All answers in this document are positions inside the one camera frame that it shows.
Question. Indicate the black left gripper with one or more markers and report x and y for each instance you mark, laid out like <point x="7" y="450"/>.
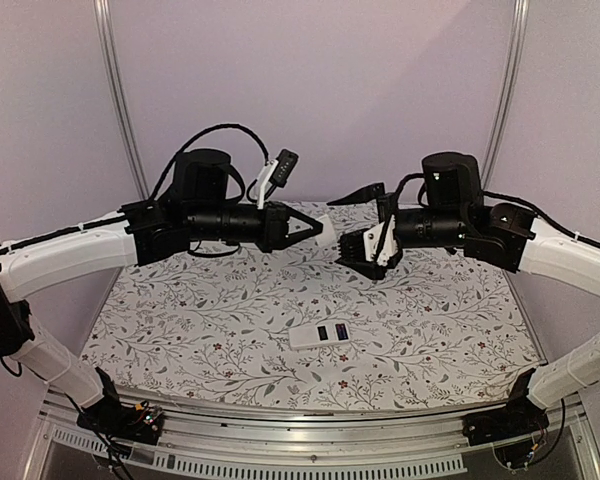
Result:
<point x="277" y="214"/>

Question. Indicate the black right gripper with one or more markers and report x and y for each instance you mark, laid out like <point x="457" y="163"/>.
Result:
<point x="364" y="194"/>

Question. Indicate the purple AAA battery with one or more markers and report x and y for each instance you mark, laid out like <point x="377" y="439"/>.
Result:
<point x="341" y="331"/>

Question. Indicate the white remote control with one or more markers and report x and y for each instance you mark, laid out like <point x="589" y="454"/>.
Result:
<point x="316" y="336"/>

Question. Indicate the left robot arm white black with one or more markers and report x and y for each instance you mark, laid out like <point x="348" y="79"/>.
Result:
<point x="194" y="208"/>

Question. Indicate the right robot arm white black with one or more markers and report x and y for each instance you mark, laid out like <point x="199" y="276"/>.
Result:
<point x="445" y="206"/>

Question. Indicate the floral patterned table mat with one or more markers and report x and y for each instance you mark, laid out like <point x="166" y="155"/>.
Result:
<point x="439" y="330"/>

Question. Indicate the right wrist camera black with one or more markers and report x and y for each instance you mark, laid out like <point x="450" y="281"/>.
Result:
<point x="372" y="247"/>

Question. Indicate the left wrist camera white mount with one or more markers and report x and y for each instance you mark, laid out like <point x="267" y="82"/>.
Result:
<point x="274" y="175"/>

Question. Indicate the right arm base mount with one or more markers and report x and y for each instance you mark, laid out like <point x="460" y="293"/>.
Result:
<point x="517" y="417"/>

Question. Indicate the aluminium front rail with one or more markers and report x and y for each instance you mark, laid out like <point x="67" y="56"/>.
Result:
<point x="207" y="440"/>

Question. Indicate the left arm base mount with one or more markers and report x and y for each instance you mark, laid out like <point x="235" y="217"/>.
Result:
<point x="141" y="423"/>

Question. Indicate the right aluminium frame post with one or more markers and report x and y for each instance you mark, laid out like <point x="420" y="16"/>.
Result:
<point x="512" y="66"/>

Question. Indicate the aluminium frame post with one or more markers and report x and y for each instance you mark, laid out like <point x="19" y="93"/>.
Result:
<point x="512" y="66"/>
<point x="105" y="30"/>

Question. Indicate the left aluminium frame post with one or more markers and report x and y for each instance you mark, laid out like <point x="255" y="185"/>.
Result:
<point x="105" y="30"/>

